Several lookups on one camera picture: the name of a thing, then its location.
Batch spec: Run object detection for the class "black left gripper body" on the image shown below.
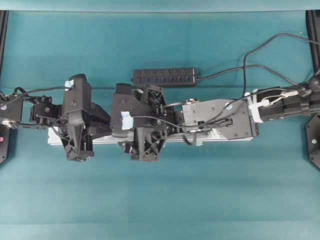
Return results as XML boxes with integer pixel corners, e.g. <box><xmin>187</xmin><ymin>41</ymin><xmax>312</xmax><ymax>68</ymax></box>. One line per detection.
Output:
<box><xmin>51</xmin><ymin>110</ymin><xmax>94</xmax><ymax>162</ymax></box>

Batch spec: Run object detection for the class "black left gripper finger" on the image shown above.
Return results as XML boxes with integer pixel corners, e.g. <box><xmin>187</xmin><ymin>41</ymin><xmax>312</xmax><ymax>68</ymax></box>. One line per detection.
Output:
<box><xmin>84</xmin><ymin>128</ymin><xmax>112</xmax><ymax>148</ymax></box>
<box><xmin>86</xmin><ymin>102</ymin><xmax>111</xmax><ymax>130</ymax></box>

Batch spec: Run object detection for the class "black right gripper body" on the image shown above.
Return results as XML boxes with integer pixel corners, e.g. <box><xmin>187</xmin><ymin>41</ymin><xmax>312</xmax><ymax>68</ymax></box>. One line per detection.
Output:
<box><xmin>129</xmin><ymin>84</ymin><xmax>175</xmax><ymax>162</ymax></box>

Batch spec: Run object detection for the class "black USB cable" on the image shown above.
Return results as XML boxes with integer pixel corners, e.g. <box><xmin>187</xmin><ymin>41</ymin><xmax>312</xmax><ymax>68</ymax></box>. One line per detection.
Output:
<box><xmin>174</xmin><ymin>33</ymin><xmax>320</xmax><ymax>147</ymax></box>

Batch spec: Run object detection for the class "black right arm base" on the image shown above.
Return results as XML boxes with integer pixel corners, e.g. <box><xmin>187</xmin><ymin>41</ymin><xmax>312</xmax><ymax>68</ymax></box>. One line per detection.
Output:
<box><xmin>304</xmin><ymin>112</ymin><xmax>320</xmax><ymax>171</ymax></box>

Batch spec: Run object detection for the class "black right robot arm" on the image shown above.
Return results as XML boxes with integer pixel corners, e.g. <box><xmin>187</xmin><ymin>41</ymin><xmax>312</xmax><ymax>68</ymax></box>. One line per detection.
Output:
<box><xmin>120</xmin><ymin>75</ymin><xmax>320</xmax><ymax>162</ymax></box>

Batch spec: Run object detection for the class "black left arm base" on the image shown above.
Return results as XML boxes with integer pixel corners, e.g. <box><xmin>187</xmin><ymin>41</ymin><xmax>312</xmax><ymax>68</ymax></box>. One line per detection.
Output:
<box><xmin>0</xmin><ymin>124</ymin><xmax>11</xmax><ymax>164</ymax></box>

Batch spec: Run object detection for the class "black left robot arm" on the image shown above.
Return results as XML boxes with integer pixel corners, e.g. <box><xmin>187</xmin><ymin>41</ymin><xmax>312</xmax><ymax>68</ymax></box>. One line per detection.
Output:
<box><xmin>0</xmin><ymin>85</ymin><xmax>112</xmax><ymax>162</ymax></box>

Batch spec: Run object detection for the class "black multi-port USB hub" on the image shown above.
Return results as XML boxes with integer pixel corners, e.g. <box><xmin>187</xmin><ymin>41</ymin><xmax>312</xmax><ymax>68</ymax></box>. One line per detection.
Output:
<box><xmin>132</xmin><ymin>67</ymin><xmax>197</xmax><ymax>88</ymax></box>

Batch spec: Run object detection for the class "silver aluminium extrusion rail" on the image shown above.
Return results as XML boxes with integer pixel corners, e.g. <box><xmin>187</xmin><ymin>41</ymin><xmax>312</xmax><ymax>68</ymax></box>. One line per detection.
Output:
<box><xmin>47</xmin><ymin>128</ymin><xmax>253</xmax><ymax>146</ymax></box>

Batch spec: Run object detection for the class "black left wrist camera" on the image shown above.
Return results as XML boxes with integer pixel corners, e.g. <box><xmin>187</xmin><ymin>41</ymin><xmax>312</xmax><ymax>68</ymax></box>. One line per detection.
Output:
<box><xmin>61</xmin><ymin>73</ymin><xmax>92</xmax><ymax>126</ymax></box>

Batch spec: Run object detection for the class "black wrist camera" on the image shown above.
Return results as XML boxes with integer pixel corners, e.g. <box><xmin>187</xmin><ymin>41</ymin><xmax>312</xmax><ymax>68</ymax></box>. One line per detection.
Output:
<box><xmin>61</xmin><ymin>73</ymin><xmax>92</xmax><ymax>126</ymax></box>
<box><xmin>110</xmin><ymin>83</ymin><xmax>138</xmax><ymax>138</ymax></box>

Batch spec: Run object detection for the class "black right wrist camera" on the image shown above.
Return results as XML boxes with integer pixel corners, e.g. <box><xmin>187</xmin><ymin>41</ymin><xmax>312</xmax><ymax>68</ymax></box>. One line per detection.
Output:
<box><xmin>110</xmin><ymin>83</ymin><xmax>138</xmax><ymax>138</ymax></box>

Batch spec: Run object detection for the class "black left frame post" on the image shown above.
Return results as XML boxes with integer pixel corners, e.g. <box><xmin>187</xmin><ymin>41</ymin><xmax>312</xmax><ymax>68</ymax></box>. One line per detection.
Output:
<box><xmin>0</xmin><ymin>10</ymin><xmax>9</xmax><ymax>72</ymax></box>

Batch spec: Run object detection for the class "black frame post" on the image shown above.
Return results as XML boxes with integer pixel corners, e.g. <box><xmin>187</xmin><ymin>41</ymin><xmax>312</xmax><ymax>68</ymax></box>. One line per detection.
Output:
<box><xmin>0</xmin><ymin>10</ymin><xmax>9</xmax><ymax>72</ymax></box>
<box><xmin>306</xmin><ymin>9</ymin><xmax>320</xmax><ymax>75</ymax></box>

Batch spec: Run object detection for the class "black right frame post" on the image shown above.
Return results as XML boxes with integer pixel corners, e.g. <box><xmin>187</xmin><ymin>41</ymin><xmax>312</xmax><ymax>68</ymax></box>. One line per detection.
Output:
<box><xmin>306</xmin><ymin>9</ymin><xmax>320</xmax><ymax>75</ymax></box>

